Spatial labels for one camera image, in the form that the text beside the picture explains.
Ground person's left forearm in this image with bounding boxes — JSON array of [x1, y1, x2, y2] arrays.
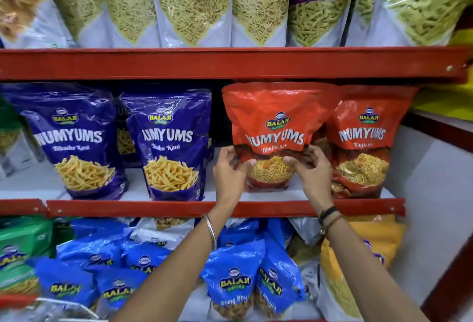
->
[[111, 200, 245, 322]]

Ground red snack packet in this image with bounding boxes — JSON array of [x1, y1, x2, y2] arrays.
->
[[222, 82, 338, 192], [327, 85, 419, 200]]

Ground pile of bright blue packets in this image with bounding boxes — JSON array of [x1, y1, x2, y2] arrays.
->
[[35, 217, 308, 321]]

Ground yellow packets on side shelf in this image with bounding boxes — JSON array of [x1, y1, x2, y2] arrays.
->
[[411, 28, 473, 122]]

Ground black wrist band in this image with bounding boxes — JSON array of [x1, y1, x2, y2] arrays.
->
[[318, 206, 340, 225]]

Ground yellow snack packet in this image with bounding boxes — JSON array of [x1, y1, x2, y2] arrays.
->
[[317, 215, 408, 321]]

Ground row of purple white packets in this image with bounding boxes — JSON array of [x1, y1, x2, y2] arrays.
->
[[40, 0, 473, 48]]

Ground metal wire basket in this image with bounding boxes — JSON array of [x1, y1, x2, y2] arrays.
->
[[22, 296, 102, 322]]

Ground purple-blue stick snack packet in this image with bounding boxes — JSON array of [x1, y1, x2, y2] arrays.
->
[[121, 89, 213, 202], [115, 95, 145, 169], [1, 83, 129, 200]]

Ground white clear snack packet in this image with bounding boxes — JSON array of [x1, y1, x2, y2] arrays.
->
[[288, 217, 323, 247], [129, 217, 195, 251]]

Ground dark red side shelf rail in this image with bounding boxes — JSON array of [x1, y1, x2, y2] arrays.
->
[[401, 110, 473, 154]]

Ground green white snack packet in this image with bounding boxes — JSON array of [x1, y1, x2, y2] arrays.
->
[[0, 98, 41, 180]]

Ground red metal shelf rail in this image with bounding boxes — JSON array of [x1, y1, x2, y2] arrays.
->
[[0, 197, 406, 219], [0, 46, 472, 83]]

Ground person's right forearm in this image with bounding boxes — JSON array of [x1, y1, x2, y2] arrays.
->
[[317, 205, 431, 322]]

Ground maroon white snack packet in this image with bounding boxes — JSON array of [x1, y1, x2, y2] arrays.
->
[[0, 0, 73, 49]]

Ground person's left hand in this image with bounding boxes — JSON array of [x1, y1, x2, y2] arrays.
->
[[214, 145, 258, 205]]

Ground thin dark bracelet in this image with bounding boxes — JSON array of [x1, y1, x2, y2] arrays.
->
[[321, 215, 344, 236]]

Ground silver bangle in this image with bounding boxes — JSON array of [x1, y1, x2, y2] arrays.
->
[[201, 213, 219, 251]]

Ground person's right hand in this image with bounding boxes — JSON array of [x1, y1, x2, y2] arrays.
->
[[283, 144, 336, 216]]

